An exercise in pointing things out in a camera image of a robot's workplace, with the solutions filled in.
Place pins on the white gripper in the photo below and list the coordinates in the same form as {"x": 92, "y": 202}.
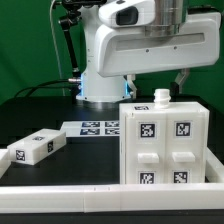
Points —
{"x": 126, "y": 51}

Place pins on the white cabinet body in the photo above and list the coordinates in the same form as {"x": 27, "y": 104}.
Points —
{"x": 161, "y": 104}

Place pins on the white cabinet door panel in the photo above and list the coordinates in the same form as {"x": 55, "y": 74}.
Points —
{"x": 186, "y": 139}
{"x": 145, "y": 148}

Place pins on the white cabinet top box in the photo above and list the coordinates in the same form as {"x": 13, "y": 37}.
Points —
{"x": 37, "y": 146}

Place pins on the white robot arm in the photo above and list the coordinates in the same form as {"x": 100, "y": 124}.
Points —
{"x": 160, "y": 17}

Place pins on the white marker base plate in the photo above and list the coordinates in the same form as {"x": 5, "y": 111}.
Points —
{"x": 91, "y": 128}

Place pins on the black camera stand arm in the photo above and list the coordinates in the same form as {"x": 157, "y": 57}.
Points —
{"x": 70, "y": 33}

